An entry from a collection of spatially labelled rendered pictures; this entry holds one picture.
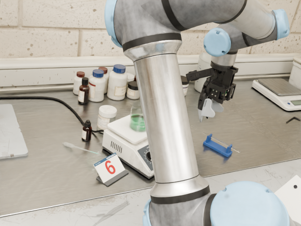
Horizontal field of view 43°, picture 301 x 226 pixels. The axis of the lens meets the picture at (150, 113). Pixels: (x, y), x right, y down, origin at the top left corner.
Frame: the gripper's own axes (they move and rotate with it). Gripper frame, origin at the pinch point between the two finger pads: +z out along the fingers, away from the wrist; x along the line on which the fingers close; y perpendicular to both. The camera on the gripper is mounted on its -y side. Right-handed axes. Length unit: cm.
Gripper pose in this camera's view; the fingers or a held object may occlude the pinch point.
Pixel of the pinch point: (203, 115)
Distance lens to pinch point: 131.7
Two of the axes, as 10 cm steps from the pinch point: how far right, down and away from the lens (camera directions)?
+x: 6.2, -2.8, 7.3
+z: -1.5, 8.7, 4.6
